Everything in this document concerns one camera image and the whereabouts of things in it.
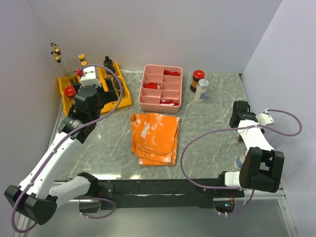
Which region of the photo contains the orange tie-dye cloth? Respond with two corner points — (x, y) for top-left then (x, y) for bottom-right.
(130, 113), (180, 166)

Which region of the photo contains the red lid sauce jar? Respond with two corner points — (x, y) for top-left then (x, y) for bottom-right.
(190, 70), (205, 93)

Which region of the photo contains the silver lid glass jar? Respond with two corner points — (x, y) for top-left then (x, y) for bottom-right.
(194, 79), (209, 103)

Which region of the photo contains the red white sock bottom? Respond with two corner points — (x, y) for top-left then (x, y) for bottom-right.
(159, 99), (180, 107)

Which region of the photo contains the pink divided tray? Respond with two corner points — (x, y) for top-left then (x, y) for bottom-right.
(138, 64), (183, 114)

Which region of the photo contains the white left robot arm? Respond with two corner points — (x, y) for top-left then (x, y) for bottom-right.
(4, 82), (111, 225)

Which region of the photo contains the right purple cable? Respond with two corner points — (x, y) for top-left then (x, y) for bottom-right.
(180, 109), (303, 218)

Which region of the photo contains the white bottle black cap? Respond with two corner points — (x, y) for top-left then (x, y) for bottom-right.
(103, 56), (114, 68)

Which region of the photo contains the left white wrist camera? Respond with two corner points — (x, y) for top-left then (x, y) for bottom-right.
(76, 66), (101, 87)

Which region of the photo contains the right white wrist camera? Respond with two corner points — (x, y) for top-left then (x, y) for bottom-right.
(256, 109), (275, 126)

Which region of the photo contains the red sock top compartment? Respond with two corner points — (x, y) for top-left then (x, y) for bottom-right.
(163, 70), (181, 76)

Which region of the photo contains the brass clamp wall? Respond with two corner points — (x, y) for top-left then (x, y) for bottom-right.
(50, 42), (61, 53)
(51, 51), (61, 63)

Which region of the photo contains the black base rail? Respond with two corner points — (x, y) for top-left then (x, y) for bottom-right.
(86, 179), (244, 208)

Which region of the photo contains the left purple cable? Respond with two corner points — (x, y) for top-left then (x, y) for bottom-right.
(10, 64), (124, 234)

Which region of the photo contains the purple cable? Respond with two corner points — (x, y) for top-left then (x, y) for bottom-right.
(10, 64), (124, 234)
(180, 109), (303, 218)

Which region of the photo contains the dark brown jar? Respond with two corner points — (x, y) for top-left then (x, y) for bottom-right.
(237, 135), (244, 143)

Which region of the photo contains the red sock middle compartment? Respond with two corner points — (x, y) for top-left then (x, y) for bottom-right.
(143, 82), (160, 89)

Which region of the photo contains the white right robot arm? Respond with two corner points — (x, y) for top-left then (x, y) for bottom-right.
(216, 101), (284, 197)

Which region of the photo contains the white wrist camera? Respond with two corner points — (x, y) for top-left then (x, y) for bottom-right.
(256, 109), (275, 126)
(76, 66), (101, 87)

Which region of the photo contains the brown spice jar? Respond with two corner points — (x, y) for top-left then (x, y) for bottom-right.
(107, 66), (116, 75)

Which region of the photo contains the dark spice shaker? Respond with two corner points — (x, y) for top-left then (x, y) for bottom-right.
(113, 78), (121, 96)

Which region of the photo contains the yellow plastic bin organizer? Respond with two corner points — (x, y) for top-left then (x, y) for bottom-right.
(57, 62), (132, 117)

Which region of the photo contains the red sock compartment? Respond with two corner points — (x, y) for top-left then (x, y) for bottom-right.
(163, 70), (181, 76)
(143, 82), (160, 89)

